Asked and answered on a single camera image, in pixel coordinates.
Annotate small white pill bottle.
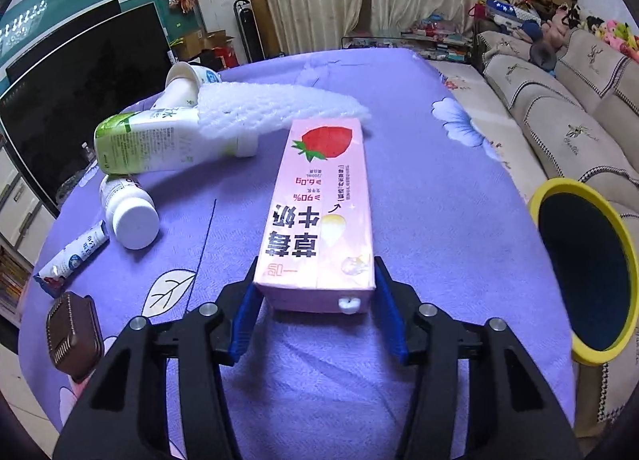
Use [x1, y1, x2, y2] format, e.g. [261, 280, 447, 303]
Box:
[99, 174, 161, 250]

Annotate blue star print bag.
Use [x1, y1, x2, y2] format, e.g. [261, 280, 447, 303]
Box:
[486, 0, 542, 24]

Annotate white foam net sleeve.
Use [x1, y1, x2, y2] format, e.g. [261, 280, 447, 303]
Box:
[197, 82, 373, 139]

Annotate green and wood television cabinet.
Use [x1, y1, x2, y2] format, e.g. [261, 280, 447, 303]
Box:
[0, 135, 61, 326]

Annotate cardboard boxes beside television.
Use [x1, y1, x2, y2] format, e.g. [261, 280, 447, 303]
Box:
[182, 31, 235, 69]

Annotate small brown ribbed box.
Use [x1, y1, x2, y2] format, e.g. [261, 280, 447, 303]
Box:
[46, 291, 105, 383]

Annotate row of plush toys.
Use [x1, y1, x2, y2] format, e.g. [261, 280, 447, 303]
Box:
[539, 3, 639, 61]

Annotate black tower fan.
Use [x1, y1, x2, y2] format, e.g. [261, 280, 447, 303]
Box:
[234, 0, 265, 64]

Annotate white yogurt cup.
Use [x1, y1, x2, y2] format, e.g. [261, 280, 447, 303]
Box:
[150, 62, 223, 111]

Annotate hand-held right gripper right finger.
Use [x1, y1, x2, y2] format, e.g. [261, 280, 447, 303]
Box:
[372, 256, 585, 460]

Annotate purple floral blanket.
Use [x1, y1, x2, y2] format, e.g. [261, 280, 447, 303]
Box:
[17, 48, 575, 460]

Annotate dark grey neck pillow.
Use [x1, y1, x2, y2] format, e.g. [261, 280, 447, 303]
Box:
[529, 41, 557, 69]

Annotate green and white plastic bottle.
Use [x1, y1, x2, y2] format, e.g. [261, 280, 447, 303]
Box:
[94, 108, 258, 175]

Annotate black flat television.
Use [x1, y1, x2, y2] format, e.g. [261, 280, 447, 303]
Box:
[0, 2, 173, 214]

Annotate beige embroidered sofa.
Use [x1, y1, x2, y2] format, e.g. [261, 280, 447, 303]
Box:
[474, 28, 639, 436]

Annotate glass table with books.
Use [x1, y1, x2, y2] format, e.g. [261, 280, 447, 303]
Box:
[341, 23, 475, 64]

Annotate white blue toothpaste box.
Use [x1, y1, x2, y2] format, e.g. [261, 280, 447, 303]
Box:
[34, 220, 109, 297]

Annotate pink strawberry milk carton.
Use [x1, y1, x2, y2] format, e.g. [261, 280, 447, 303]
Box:
[253, 118, 376, 315]

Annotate yellow rimmed trash bin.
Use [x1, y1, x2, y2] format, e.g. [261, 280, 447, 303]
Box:
[528, 178, 631, 365]

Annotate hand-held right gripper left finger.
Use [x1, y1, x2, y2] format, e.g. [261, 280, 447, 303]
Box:
[52, 265, 264, 460]

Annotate beige floral sheet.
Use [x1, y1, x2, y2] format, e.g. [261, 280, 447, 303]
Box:
[424, 58, 550, 201]

